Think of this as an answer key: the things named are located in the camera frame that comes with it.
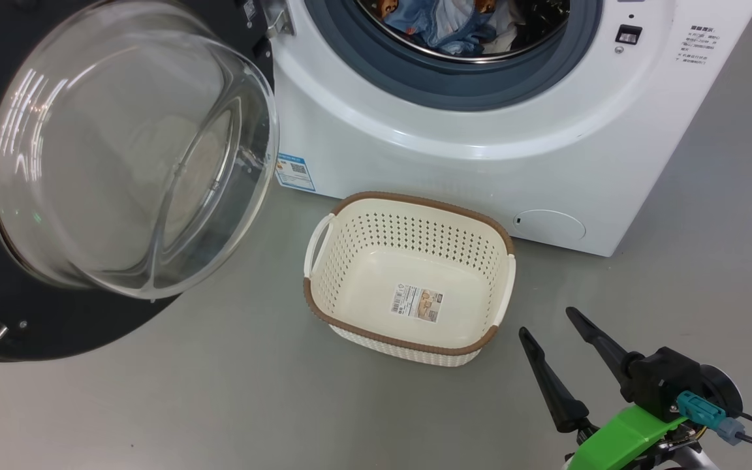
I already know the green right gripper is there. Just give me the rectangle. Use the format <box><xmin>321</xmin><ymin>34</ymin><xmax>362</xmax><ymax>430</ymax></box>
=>
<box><xmin>518</xmin><ymin>307</ymin><xmax>687</xmax><ymax>470</ymax></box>

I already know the blue garment with white lining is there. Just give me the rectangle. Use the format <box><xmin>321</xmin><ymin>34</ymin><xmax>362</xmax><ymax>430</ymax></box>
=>
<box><xmin>480</xmin><ymin>0</ymin><xmax>533</xmax><ymax>53</ymax></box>

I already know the blue bear-print garment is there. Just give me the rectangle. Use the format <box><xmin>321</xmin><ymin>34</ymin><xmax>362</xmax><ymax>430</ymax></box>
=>
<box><xmin>376</xmin><ymin>0</ymin><xmax>501</xmax><ymax>56</ymax></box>

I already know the washing machine glass door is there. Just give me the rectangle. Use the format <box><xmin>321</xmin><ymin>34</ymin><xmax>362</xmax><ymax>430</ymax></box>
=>
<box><xmin>0</xmin><ymin>0</ymin><xmax>280</xmax><ymax>362</ymax></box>

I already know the white front-load washing machine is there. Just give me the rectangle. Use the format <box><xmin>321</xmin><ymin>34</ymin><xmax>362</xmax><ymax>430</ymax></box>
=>
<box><xmin>265</xmin><ymin>0</ymin><xmax>752</xmax><ymax>257</ymax></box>

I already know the round white filter cover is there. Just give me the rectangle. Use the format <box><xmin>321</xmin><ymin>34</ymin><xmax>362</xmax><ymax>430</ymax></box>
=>
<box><xmin>513</xmin><ymin>209</ymin><xmax>587</xmax><ymax>241</ymax></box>

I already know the product sticker in basket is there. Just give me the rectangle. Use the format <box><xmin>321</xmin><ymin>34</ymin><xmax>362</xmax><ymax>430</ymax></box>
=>
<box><xmin>389</xmin><ymin>285</ymin><xmax>445</xmax><ymax>323</ymax></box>

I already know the cream basket with brown rim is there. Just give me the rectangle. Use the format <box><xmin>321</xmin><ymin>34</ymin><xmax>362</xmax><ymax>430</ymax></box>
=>
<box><xmin>303</xmin><ymin>191</ymin><xmax>517</xmax><ymax>368</ymax></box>

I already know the printed text warning label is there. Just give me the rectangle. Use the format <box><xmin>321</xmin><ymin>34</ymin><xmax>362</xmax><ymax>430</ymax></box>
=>
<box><xmin>675</xmin><ymin>25</ymin><xmax>719</xmax><ymax>66</ymax></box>

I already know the blue energy label sticker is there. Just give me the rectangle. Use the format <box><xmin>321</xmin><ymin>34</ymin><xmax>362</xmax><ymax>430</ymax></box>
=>
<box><xmin>275</xmin><ymin>153</ymin><xmax>317</xmax><ymax>192</ymax></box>

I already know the teal right cable connector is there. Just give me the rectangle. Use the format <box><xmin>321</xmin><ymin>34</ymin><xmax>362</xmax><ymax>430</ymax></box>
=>
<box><xmin>676</xmin><ymin>392</ymin><xmax>745</xmax><ymax>447</ymax></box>

